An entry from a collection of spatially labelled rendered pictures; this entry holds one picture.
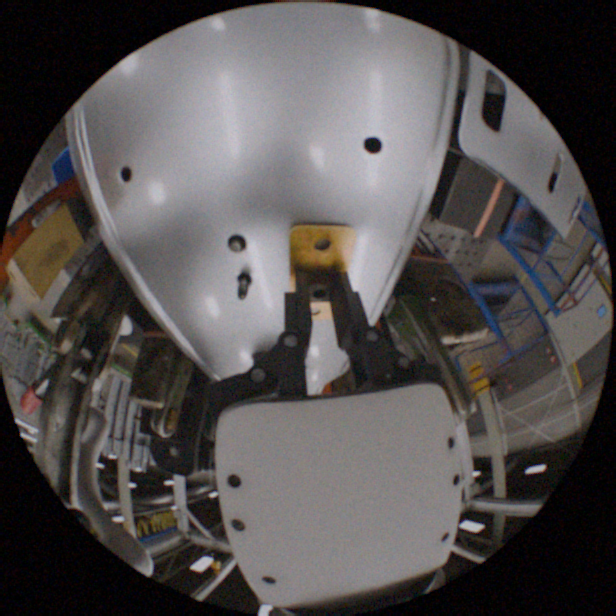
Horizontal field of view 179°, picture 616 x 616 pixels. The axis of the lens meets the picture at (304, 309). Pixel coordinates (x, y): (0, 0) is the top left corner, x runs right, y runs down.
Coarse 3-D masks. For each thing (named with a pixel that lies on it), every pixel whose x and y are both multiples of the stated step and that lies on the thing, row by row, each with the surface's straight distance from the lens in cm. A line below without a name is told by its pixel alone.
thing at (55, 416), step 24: (72, 360) 18; (96, 360) 19; (48, 384) 20; (72, 384) 20; (48, 408) 19; (72, 408) 20; (48, 432) 19; (72, 432) 20; (48, 456) 20; (72, 456) 21; (48, 480) 21; (72, 480) 22; (72, 504) 23
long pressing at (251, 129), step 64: (128, 64) 14; (192, 64) 12; (256, 64) 11; (320, 64) 11; (384, 64) 12; (448, 64) 14; (128, 128) 13; (192, 128) 11; (256, 128) 10; (320, 128) 10; (384, 128) 11; (448, 128) 13; (128, 192) 14; (192, 192) 11; (256, 192) 11; (320, 192) 11; (384, 192) 12; (128, 256) 16; (192, 256) 14; (256, 256) 12; (384, 256) 14; (192, 320) 19; (256, 320) 17; (320, 320) 18; (320, 384) 36
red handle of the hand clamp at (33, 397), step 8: (88, 344) 19; (80, 352) 19; (88, 352) 19; (80, 360) 19; (88, 360) 19; (48, 368) 24; (72, 368) 21; (40, 376) 25; (48, 376) 23; (32, 384) 26; (40, 384) 25; (24, 392) 29; (32, 392) 26; (40, 392) 26; (24, 400) 29; (32, 400) 27; (40, 400) 26; (24, 408) 30; (32, 408) 29
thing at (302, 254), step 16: (304, 240) 11; (336, 240) 11; (352, 240) 12; (304, 256) 12; (320, 256) 12; (336, 256) 12; (352, 256) 12; (320, 272) 13; (320, 288) 12; (320, 304) 15
